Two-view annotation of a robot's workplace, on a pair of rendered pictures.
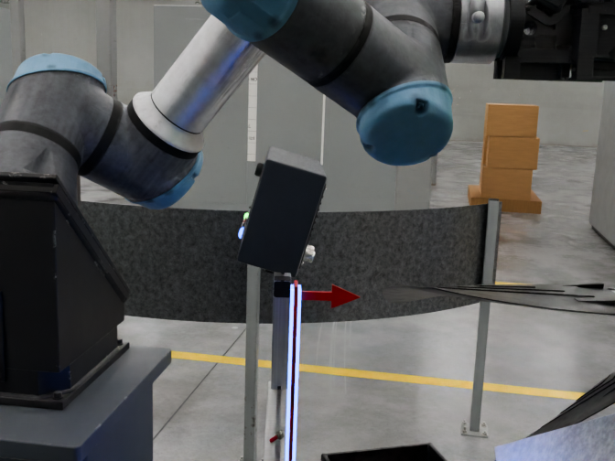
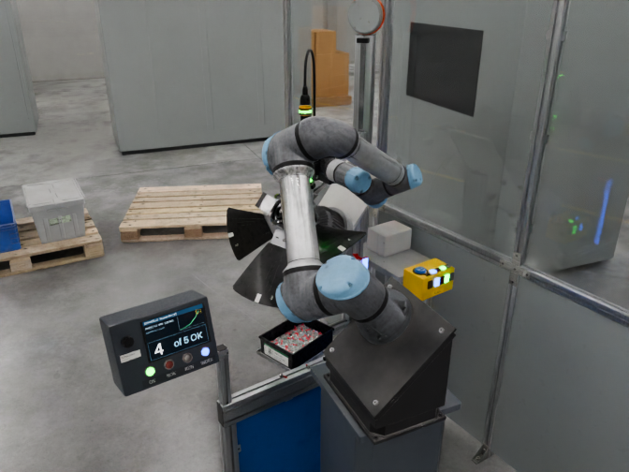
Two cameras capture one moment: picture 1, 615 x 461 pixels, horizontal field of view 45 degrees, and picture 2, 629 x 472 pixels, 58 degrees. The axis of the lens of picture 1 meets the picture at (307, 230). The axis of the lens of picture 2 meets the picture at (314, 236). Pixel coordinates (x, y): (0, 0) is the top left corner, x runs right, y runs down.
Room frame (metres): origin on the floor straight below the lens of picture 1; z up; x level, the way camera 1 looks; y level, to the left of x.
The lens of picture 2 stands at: (1.72, 1.33, 2.02)
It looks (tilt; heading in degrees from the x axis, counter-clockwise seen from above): 24 degrees down; 238
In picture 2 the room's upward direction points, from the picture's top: straight up
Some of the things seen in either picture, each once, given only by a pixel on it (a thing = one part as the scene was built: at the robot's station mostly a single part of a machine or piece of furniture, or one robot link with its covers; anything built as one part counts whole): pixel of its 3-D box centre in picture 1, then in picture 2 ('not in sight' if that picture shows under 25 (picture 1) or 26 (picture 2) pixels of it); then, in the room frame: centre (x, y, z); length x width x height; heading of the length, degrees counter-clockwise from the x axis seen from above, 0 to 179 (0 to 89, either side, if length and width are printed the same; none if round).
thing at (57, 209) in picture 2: not in sight; (55, 210); (1.21, -3.43, 0.31); 0.60 x 0.42 x 0.33; 87
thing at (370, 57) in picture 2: not in sight; (358, 224); (0.13, -0.77, 0.90); 0.08 x 0.06 x 1.80; 127
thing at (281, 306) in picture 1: (280, 333); (223, 375); (1.23, 0.04, 0.96); 0.03 x 0.03 x 0.20; 2
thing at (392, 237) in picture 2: not in sight; (387, 237); (0.14, -0.55, 0.92); 0.17 x 0.16 x 0.11; 2
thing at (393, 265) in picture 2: not in sight; (391, 258); (0.16, -0.47, 0.85); 0.36 x 0.24 x 0.03; 92
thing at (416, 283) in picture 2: not in sight; (428, 280); (0.40, 0.01, 1.02); 0.16 x 0.10 x 0.11; 2
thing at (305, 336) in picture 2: not in sight; (296, 343); (0.87, -0.14, 0.83); 0.19 x 0.14 x 0.04; 16
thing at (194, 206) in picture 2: not in sight; (197, 210); (0.04, -3.39, 0.07); 1.20 x 1.00 x 0.15; 154
